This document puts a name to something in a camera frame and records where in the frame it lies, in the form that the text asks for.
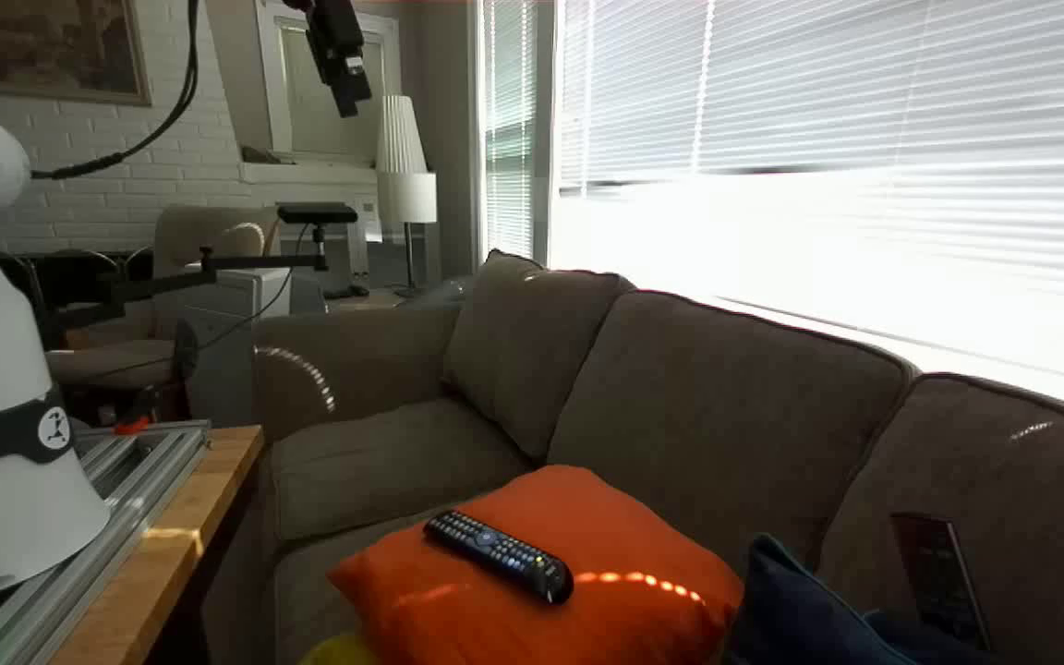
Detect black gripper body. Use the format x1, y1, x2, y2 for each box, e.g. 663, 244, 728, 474
280, 0, 374, 95

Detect yellow pillow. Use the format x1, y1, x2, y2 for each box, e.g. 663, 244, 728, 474
298, 633, 374, 665

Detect orange pillow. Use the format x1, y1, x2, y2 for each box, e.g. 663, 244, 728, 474
327, 462, 747, 665

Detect navy blue pillow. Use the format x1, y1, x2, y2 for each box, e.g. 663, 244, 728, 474
728, 533, 1005, 665

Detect white table lamp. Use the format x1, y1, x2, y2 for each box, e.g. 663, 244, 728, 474
374, 91, 444, 293

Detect beige armchair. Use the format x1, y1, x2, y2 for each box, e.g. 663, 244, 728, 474
47, 203, 285, 389

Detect grey box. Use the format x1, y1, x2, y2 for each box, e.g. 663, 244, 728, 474
174, 267, 297, 428

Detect wooden table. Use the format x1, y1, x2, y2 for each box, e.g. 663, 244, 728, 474
47, 421, 265, 665

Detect black remote control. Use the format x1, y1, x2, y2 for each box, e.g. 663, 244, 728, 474
423, 505, 577, 608

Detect brown grey fabric sofa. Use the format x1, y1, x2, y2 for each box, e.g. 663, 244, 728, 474
205, 248, 1064, 665

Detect white window blinds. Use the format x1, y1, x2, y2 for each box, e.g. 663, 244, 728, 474
479, 0, 1064, 421

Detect black stereo camera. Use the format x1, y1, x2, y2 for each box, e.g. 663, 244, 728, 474
275, 198, 361, 228

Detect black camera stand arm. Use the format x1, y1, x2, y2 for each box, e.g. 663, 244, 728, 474
96, 248, 334, 304

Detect framed wall picture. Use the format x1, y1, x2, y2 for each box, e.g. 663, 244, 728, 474
0, 0, 154, 109

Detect aluminium rail base frame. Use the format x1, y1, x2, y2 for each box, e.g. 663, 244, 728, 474
0, 421, 212, 665

